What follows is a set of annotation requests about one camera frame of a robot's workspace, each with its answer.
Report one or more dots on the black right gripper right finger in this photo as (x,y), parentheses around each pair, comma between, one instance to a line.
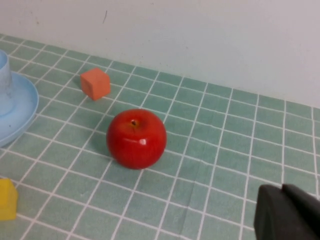
(305,205)

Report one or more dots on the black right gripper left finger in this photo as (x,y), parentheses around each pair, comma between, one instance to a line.
(275,220)

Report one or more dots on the light blue plastic cup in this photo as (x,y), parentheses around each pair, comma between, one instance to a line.
(5,87)

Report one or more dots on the light blue plastic plate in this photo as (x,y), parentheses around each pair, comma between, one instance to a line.
(22,112)

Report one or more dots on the green checked tablecloth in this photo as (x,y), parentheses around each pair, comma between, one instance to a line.
(225,150)

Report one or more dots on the red apple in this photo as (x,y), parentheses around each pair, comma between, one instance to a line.
(136,142)

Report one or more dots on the orange foam cube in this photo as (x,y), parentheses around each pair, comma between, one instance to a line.
(96,85)

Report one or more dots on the yellow foam cube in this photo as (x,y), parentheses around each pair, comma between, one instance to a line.
(7,202)

